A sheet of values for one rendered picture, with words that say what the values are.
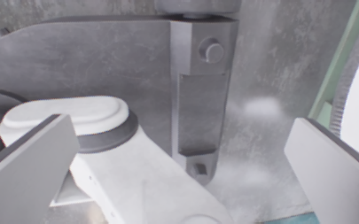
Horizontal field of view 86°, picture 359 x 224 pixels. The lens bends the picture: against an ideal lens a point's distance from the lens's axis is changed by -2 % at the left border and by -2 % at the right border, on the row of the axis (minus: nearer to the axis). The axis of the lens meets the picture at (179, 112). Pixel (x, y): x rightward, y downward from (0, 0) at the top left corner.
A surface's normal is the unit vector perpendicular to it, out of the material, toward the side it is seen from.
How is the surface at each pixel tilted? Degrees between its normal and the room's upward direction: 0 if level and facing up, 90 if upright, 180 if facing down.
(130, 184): 90
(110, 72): 0
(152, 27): 0
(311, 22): 0
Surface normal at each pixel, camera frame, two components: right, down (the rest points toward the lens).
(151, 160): 0.01, -0.85
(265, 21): 0.18, 0.51
